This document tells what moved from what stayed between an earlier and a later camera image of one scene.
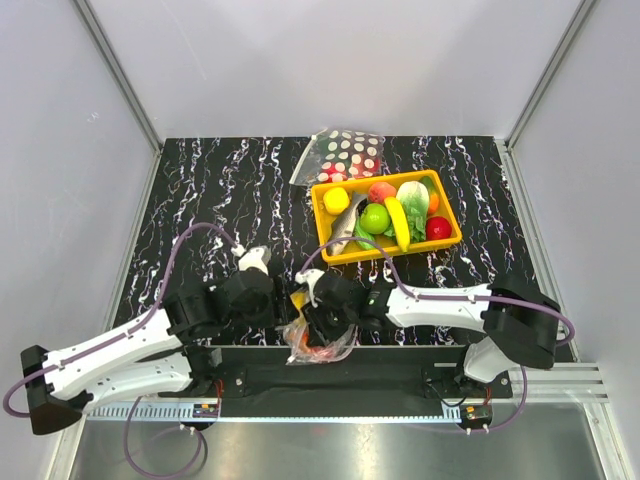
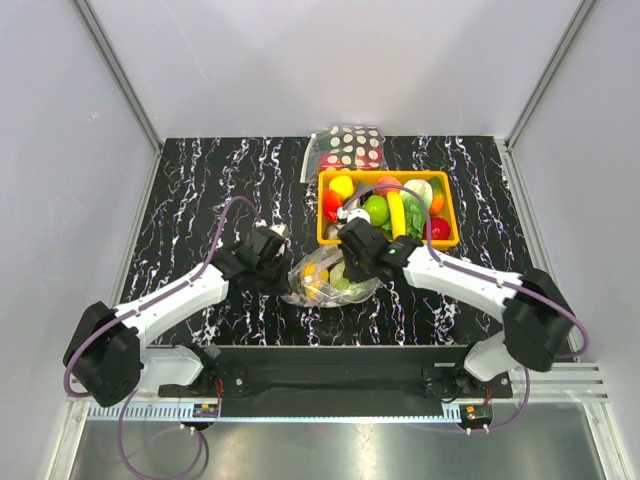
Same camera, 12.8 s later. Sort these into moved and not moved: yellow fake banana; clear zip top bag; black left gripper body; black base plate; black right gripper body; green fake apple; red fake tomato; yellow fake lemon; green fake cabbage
Moved: yellow fake banana; black right gripper body; black left gripper body; green fake apple; clear zip top bag; yellow fake lemon
Not moved: red fake tomato; black base plate; green fake cabbage
